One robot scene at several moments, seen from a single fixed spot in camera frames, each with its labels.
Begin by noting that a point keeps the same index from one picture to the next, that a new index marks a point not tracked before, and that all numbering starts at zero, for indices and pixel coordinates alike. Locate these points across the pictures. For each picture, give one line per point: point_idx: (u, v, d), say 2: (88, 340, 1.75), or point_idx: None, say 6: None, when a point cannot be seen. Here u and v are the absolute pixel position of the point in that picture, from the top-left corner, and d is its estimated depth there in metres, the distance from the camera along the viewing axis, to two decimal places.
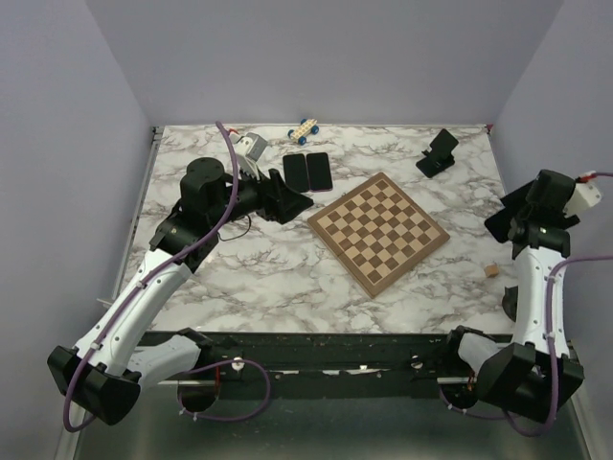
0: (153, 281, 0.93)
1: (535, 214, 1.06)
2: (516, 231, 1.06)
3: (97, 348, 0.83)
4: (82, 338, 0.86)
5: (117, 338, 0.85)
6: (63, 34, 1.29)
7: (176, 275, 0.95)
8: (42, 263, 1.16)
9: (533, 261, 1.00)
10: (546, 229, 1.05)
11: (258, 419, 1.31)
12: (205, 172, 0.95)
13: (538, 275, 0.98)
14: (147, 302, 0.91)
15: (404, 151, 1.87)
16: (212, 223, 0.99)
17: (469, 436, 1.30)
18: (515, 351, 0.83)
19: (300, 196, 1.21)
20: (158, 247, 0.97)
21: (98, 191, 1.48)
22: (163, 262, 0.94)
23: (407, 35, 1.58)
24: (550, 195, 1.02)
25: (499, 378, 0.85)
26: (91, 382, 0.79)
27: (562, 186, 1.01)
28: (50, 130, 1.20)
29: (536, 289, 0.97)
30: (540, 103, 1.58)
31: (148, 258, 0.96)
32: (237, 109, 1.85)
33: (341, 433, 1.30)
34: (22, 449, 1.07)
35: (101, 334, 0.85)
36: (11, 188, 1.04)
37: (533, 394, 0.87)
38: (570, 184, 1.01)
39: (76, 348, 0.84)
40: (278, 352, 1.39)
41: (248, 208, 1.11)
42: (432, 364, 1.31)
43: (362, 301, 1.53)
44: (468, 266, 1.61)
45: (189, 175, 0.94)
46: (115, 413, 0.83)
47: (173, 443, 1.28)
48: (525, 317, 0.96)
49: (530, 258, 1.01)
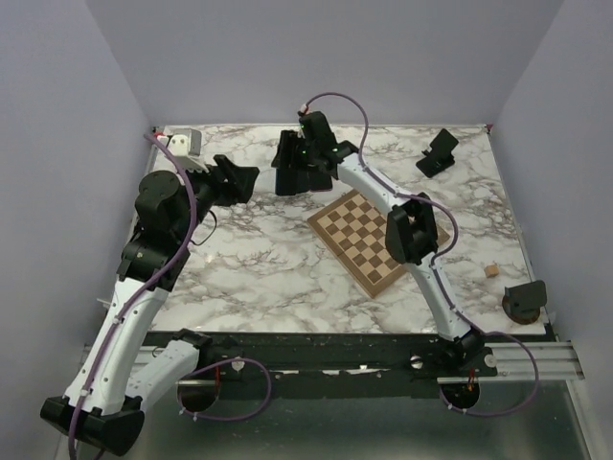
0: (130, 313, 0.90)
1: (321, 146, 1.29)
2: (323, 165, 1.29)
3: (87, 394, 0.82)
4: (71, 386, 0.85)
5: (105, 379, 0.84)
6: (62, 32, 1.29)
7: (151, 302, 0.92)
8: (42, 263, 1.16)
9: (348, 166, 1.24)
10: (336, 148, 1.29)
11: (257, 418, 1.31)
12: (160, 187, 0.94)
13: (359, 172, 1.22)
14: (127, 336, 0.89)
15: (404, 151, 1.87)
16: (178, 238, 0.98)
17: (469, 435, 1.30)
18: (393, 216, 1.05)
19: (248, 172, 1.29)
20: (127, 275, 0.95)
21: (98, 191, 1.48)
22: (135, 292, 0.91)
23: (407, 35, 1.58)
24: (317, 128, 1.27)
25: (398, 242, 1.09)
26: (92, 428, 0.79)
27: (316, 115, 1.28)
28: (50, 130, 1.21)
29: (367, 180, 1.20)
30: (540, 103, 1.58)
31: (119, 289, 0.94)
32: (237, 109, 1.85)
33: (341, 433, 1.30)
34: (23, 448, 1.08)
35: (89, 379, 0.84)
36: (11, 188, 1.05)
37: (424, 236, 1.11)
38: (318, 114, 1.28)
39: (66, 397, 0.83)
40: (279, 351, 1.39)
41: (209, 202, 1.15)
42: (432, 364, 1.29)
43: (362, 301, 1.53)
44: (468, 266, 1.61)
45: (145, 194, 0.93)
46: (121, 444, 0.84)
47: (174, 443, 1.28)
48: (377, 201, 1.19)
49: (347, 171, 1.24)
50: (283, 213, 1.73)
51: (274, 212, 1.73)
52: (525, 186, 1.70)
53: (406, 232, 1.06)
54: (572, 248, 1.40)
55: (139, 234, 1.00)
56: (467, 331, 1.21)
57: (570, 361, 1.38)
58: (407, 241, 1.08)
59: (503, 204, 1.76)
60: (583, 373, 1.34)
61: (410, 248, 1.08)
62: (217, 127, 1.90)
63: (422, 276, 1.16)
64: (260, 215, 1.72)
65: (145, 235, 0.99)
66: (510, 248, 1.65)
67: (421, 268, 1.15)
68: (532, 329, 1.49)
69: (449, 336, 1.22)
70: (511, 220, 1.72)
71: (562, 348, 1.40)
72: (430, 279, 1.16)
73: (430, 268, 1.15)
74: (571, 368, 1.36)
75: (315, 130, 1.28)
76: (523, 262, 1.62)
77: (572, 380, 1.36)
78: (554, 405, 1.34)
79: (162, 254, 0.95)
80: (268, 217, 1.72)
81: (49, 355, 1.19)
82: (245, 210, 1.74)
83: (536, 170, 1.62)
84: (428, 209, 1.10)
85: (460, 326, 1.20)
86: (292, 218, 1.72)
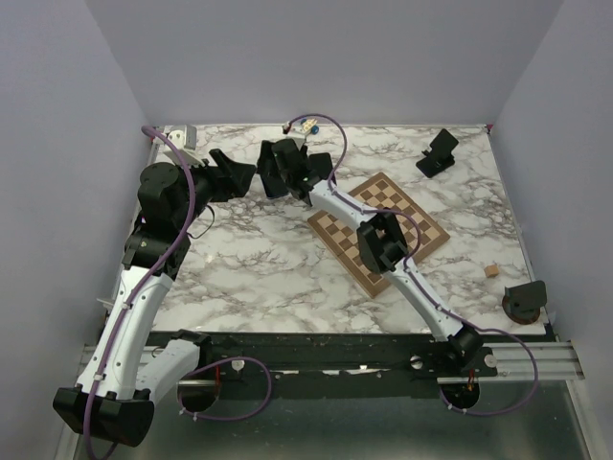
0: (138, 298, 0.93)
1: (293, 174, 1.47)
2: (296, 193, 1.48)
3: (101, 379, 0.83)
4: (82, 376, 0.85)
5: (119, 363, 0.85)
6: (62, 33, 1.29)
7: (159, 287, 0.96)
8: (42, 262, 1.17)
9: (318, 191, 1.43)
10: (306, 178, 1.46)
11: (258, 419, 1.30)
12: (160, 176, 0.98)
13: (327, 195, 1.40)
14: (137, 321, 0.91)
15: (404, 151, 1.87)
16: (179, 225, 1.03)
17: (469, 435, 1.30)
18: (360, 233, 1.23)
19: (246, 168, 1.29)
20: (132, 264, 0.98)
21: (98, 191, 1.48)
22: (142, 278, 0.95)
23: (406, 36, 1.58)
24: (291, 160, 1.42)
25: (372, 254, 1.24)
26: (105, 413, 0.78)
27: (286, 144, 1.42)
28: (50, 131, 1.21)
29: (335, 202, 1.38)
30: (541, 103, 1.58)
31: (125, 279, 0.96)
32: (237, 110, 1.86)
33: (341, 433, 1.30)
34: (23, 448, 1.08)
35: (102, 365, 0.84)
36: (11, 187, 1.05)
37: (393, 245, 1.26)
38: (287, 144, 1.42)
39: (79, 385, 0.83)
40: (278, 352, 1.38)
41: (207, 197, 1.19)
42: (432, 364, 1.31)
43: (362, 301, 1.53)
44: (468, 266, 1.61)
45: (147, 184, 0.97)
46: (135, 433, 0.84)
47: (174, 443, 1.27)
48: (349, 220, 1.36)
49: (317, 195, 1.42)
50: (283, 213, 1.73)
51: (274, 212, 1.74)
52: (525, 186, 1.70)
53: (376, 243, 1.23)
54: (572, 247, 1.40)
55: (140, 226, 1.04)
56: (461, 327, 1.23)
57: (570, 361, 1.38)
58: (377, 252, 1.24)
59: (503, 204, 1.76)
60: (583, 373, 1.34)
61: (381, 260, 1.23)
62: (217, 127, 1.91)
63: (401, 282, 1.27)
64: (260, 215, 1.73)
65: (146, 226, 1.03)
66: (510, 247, 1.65)
67: (397, 275, 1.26)
68: (532, 329, 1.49)
69: (444, 337, 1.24)
70: (511, 220, 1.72)
71: (562, 349, 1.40)
72: (409, 282, 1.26)
73: (405, 273, 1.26)
74: (571, 368, 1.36)
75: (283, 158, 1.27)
76: (523, 262, 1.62)
77: (572, 380, 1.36)
78: (553, 405, 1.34)
79: (166, 242, 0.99)
80: (268, 217, 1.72)
81: (49, 356, 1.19)
82: (245, 210, 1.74)
83: (536, 170, 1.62)
84: (394, 219, 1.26)
85: (449, 325, 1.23)
86: (292, 218, 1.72)
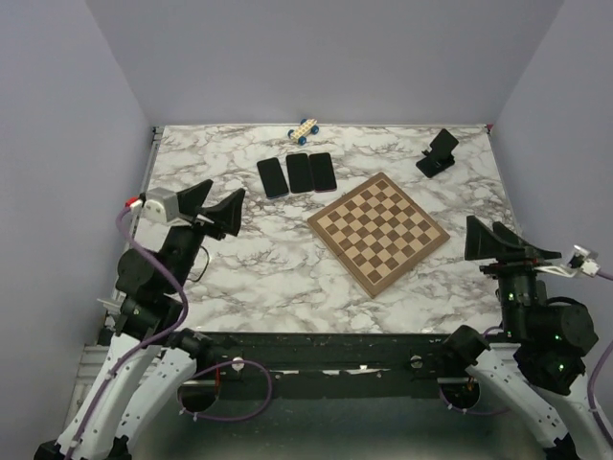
0: (122, 369, 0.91)
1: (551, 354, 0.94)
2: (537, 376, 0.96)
3: (77, 444, 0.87)
4: (64, 431, 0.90)
5: (95, 431, 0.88)
6: (59, 30, 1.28)
7: (144, 359, 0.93)
8: (42, 260, 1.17)
9: (576, 398, 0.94)
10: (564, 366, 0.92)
11: (257, 418, 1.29)
12: (137, 266, 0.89)
13: (587, 415, 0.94)
14: (118, 392, 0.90)
15: (404, 151, 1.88)
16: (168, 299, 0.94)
17: (472, 436, 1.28)
18: None
19: (235, 200, 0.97)
20: (124, 331, 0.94)
21: (97, 189, 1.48)
22: (129, 349, 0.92)
23: (407, 36, 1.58)
24: (573, 349, 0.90)
25: None
26: None
27: (579, 317, 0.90)
28: (49, 129, 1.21)
29: (593, 428, 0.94)
30: (542, 103, 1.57)
31: (114, 343, 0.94)
32: (237, 111, 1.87)
33: (341, 434, 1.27)
34: (24, 448, 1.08)
35: (79, 430, 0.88)
36: (12, 186, 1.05)
37: None
38: (585, 327, 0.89)
39: (57, 444, 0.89)
40: (277, 352, 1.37)
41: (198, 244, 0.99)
42: (432, 364, 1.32)
43: (362, 301, 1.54)
44: (468, 266, 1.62)
45: (124, 276, 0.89)
46: None
47: (171, 443, 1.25)
48: (592, 448, 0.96)
49: (573, 402, 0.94)
50: (283, 213, 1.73)
51: (274, 212, 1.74)
52: (525, 186, 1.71)
53: None
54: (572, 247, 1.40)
55: None
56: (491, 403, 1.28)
57: None
58: None
59: (503, 204, 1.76)
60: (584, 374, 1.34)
61: None
62: (217, 127, 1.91)
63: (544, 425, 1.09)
64: (260, 216, 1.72)
65: None
66: None
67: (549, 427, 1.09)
68: None
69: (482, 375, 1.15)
70: (511, 220, 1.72)
71: None
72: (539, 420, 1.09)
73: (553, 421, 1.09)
74: None
75: (551, 352, 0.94)
76: None
77: None
78: None
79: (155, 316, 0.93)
80: (268, 217, 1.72)
81: (49, 356, 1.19)
82: (245, 210, 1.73)
83: (536, 170, 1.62)
84: None
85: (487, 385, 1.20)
86: (292, 218, 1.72)
